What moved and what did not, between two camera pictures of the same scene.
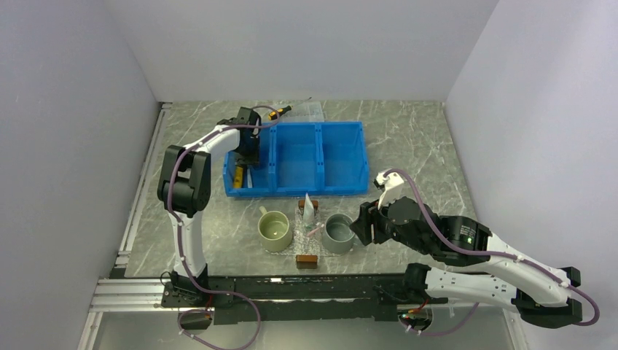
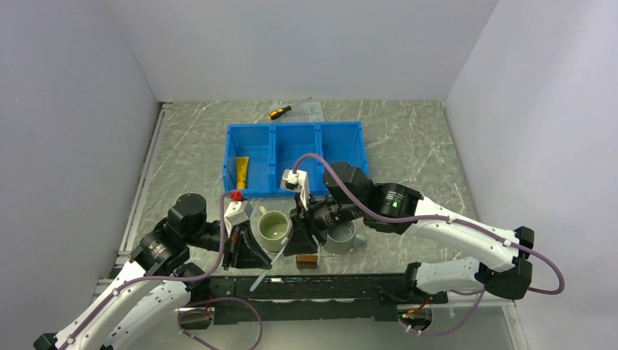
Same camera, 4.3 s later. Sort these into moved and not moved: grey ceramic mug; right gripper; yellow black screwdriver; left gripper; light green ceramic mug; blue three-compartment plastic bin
Moved: left gripper; right gripper
Not moved: blue three-compartment plastic bin; light green ceramic mug; grey ceramic mug; yellow black screwdriver
